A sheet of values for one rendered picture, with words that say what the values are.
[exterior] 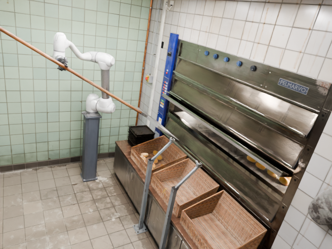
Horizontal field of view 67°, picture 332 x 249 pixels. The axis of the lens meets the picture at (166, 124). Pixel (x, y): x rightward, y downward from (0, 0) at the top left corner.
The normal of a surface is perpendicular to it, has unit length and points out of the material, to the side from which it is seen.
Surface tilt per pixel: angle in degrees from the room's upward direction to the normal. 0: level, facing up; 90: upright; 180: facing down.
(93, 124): 90
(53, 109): 90
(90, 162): 90
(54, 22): 90
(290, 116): 70
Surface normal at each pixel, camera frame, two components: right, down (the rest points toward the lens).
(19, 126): 0.49, 0.41
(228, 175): -0.74, -0.22
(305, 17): -0.86, 0.07
